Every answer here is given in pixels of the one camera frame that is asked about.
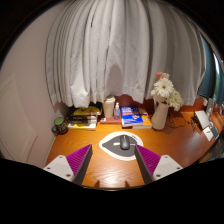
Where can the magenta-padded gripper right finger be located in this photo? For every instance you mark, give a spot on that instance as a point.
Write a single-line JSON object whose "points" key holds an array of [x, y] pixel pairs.
{"points": [[148, 160]]}

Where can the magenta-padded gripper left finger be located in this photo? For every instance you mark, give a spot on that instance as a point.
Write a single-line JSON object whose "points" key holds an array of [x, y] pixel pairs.
{"points": [[78, 160]]}

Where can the black computer mouse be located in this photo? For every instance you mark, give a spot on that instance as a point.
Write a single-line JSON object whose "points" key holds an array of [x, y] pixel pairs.
{"points": [[124, 142]]}

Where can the white and grey mouse pad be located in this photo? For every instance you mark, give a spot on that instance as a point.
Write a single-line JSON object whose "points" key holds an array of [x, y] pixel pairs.
{"points": [[111, 146]]}

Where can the yellow and white book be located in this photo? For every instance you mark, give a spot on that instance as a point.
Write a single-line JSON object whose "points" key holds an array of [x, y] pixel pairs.
{"points": [[81, 126]]}

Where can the dark mug with green inside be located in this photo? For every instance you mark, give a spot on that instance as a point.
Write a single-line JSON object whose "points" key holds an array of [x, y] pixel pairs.
{"points": [[60, 126]]}

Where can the orange book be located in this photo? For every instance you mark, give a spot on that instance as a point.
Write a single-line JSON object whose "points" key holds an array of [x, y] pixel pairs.
{"points": [[147, 121]]}

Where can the white pitcher vase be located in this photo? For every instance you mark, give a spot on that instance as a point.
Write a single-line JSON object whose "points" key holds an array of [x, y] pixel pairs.
{"points": [[160, 116]]}

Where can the blue book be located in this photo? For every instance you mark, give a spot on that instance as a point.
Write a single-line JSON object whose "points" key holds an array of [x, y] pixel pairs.
{"points": [[131, 115]]}

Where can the yellow and black book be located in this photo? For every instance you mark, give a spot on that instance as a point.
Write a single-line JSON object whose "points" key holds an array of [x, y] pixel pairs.
{"points": [[85, 111]]}

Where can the red book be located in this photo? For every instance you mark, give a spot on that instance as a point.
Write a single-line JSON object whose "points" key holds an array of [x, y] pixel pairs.
{"points": [[108, 121]]}

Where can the clear spray bottle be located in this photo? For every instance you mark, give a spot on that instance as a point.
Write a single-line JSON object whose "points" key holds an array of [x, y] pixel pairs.
{"points": [[116, 112]]}

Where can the cream tumbler with lid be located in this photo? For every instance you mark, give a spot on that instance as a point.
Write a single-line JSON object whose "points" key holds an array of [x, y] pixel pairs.
{"points": [[109, 107]]}

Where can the white flat device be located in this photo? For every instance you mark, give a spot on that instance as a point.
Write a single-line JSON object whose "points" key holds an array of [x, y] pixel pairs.
{"points": [[202, 119]]}

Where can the white flower bunch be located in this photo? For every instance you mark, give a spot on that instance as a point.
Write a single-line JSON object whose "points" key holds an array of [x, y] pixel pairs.
{"points": [[165, 90]]}

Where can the dark teal curtain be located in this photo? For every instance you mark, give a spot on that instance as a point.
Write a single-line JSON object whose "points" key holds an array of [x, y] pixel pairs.
{"points": [[210, 76]]}

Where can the white curtain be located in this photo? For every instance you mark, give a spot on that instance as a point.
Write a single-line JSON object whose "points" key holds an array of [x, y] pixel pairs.
{"points": [[126, 50]]}

